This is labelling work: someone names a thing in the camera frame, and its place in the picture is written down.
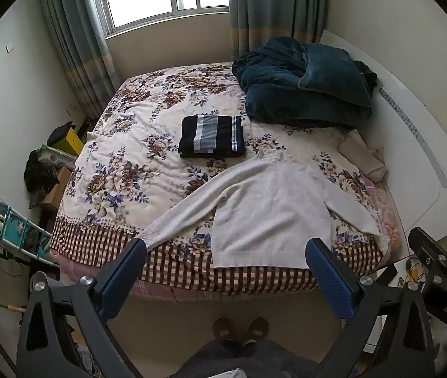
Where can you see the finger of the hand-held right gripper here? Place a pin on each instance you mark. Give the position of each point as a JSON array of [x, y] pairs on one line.
[[428, 246]]

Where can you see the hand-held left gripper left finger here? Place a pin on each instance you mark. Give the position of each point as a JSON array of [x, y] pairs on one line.
[[123, 279]]

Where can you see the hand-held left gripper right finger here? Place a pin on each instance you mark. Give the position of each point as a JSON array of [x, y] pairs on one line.
[[332, 279]]

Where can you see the white knit sweater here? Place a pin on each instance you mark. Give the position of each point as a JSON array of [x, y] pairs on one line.
[[270, 212]]

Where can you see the black clothes pile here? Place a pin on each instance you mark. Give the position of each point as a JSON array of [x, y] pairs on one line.
[[40, 177]]

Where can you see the beige folded cloth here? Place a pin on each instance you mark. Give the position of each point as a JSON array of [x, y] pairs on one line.
[[365, 157]]

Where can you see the brown cardboard box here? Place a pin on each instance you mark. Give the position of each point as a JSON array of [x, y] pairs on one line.
[[60, 189]]

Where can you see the teal storage cart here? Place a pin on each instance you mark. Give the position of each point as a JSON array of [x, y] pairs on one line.
[[14, 224]]

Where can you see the floral checkered bed blanket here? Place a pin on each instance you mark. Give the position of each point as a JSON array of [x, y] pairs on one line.
[[129, 157]]

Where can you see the person's grey clothing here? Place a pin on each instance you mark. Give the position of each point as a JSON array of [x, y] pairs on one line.
[[227, 358]]

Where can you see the white plastic rack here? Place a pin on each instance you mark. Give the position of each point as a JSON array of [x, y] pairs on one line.
[[56, 156]]

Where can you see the white bed headboard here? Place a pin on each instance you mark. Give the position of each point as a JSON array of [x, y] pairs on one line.
[[412, 98]]

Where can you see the yellow box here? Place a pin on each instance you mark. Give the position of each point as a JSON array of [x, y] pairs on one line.
[[73, 141]]

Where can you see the black hat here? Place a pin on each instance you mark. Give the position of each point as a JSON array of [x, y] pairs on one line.
[[60, 134]]

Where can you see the folded dark striped sweater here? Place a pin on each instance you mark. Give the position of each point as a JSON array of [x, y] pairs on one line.
[[211, 136]]

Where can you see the dark teal quilt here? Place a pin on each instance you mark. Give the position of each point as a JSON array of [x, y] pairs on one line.
[[306, 86]]

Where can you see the grey-green curtain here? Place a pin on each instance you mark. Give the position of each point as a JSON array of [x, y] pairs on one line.
[[270, 4], [77, 47]]

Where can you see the white wall switch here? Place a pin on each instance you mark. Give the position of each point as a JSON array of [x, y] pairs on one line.
[[9, 47]]

